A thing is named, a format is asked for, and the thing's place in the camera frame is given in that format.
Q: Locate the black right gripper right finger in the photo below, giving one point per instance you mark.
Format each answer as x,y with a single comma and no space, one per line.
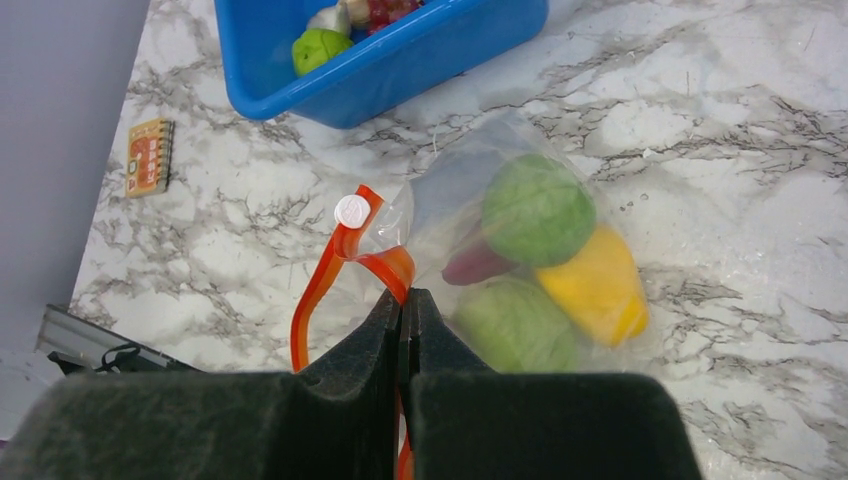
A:
466,421

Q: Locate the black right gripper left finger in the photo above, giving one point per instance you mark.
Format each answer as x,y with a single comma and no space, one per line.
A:
335,419

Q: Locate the green cabbage toy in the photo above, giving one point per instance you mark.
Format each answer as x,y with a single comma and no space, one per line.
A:
514,327

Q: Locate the purple sweet potato toy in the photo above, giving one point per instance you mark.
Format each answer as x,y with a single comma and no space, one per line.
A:
473,261

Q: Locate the clear zip bag orange zipper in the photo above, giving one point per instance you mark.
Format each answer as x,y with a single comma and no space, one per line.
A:
393,247

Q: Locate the yellow bell pepper toy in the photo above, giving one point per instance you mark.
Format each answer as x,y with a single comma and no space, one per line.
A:
600,289

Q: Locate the green artichoke toy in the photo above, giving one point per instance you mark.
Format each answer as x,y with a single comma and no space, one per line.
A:
536,212

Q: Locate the orange card tile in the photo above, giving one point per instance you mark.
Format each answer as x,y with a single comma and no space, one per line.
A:
148,158

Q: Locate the green lime toy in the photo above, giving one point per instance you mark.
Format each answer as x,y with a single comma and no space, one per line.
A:
315,47

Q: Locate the blue plastic bin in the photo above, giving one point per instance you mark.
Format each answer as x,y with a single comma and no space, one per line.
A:
425,48

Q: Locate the white garlic toy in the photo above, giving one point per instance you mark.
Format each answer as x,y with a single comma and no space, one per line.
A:
343,17

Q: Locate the red grapes toy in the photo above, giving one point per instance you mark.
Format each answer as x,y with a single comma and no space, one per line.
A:
382,13

